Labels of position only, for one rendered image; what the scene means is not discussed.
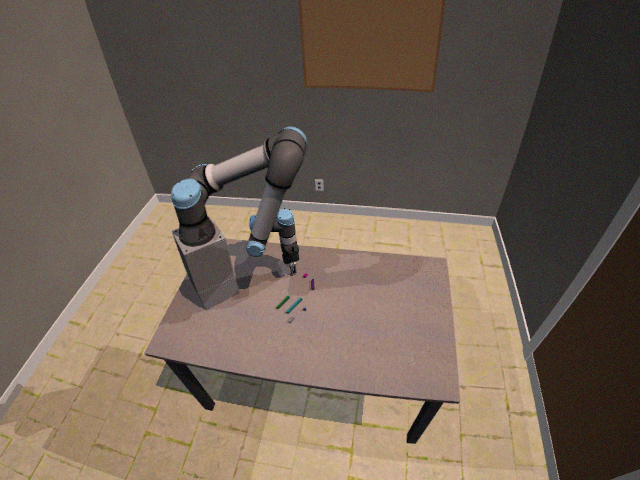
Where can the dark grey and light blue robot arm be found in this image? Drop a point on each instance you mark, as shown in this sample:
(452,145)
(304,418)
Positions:
(282,154)

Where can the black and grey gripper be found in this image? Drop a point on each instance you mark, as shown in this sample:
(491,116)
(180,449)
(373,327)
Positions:
(291,248)

